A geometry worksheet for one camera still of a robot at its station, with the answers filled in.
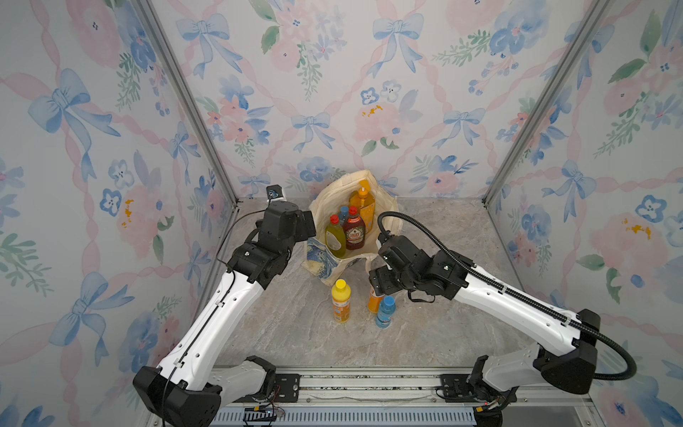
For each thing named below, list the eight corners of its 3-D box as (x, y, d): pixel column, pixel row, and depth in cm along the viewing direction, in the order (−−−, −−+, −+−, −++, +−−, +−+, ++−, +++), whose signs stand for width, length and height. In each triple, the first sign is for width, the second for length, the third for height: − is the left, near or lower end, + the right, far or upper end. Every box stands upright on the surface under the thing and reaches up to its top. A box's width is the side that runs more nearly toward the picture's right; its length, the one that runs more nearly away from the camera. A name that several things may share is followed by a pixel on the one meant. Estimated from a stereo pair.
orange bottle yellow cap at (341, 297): (340, 327, 86) (339, 299, 69) (331, 317, 88) (328, 286, 71) (350, 319, 88) (352, 289, 70) (341, 308, 90) (341, 277, 73)
